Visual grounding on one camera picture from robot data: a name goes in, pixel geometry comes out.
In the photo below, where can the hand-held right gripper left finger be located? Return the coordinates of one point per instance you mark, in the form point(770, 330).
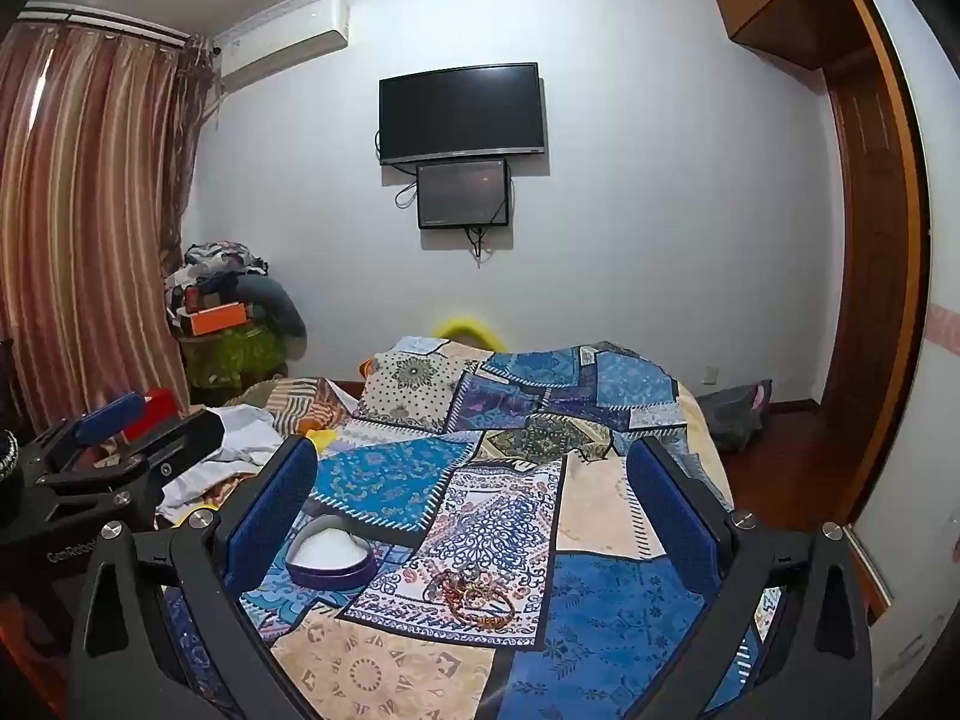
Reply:
point(270, 514)

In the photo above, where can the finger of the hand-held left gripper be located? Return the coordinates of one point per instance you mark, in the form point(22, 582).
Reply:
point(112, 414)
point(187, 435)

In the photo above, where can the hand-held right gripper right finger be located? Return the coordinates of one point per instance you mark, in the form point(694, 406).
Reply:
point(670, 521)

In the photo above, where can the purple heart-shaped jewelry box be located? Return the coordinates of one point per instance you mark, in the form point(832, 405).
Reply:
point(330, 546)

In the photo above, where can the white cloth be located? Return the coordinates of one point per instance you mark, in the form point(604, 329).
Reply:
point(240, 439)

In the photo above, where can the green patterned cloth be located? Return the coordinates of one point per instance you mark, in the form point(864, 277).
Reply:
point(232, 360)

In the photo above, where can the striped orange brown blanket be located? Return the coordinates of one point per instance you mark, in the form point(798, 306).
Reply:
point(300, 401)

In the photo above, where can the orange box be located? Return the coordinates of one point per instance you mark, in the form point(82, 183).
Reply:
point(219, 319)

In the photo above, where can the dark bag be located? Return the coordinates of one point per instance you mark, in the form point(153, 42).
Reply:
point(731, 412)

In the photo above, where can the dark grey bundle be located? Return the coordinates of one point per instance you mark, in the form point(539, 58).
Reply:
point(277, 300)

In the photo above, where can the blue patchwork blanket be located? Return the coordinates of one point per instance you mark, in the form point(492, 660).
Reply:
point(510, 480)

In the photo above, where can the orange cloth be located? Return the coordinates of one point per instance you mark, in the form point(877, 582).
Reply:
point(366, 369)

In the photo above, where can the pile of clothes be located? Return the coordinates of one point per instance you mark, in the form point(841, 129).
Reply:
point(214, 259)

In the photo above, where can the striped brown curtain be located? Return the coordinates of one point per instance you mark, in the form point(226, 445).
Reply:
point(90, 202)

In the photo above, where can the white sliding door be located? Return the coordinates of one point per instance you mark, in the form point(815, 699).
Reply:
point(930, 465)

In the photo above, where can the yellow round object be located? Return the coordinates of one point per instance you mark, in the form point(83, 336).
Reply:
point(465, 330)

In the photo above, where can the wooden door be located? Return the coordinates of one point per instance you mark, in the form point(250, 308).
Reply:
point(870, 277)

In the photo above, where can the white air conditioner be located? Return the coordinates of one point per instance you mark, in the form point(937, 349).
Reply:
point(285, 45)

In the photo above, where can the wooden overhead cabinet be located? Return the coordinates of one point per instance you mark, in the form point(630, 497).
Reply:
point(780, 0)

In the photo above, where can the small black wall monitor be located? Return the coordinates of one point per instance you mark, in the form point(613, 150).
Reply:
point(463, 193)

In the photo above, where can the curtain rail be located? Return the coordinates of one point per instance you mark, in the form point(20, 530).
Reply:
point(105, 21)

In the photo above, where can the black wall television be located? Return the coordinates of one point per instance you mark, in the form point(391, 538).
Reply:
point(461, 112)

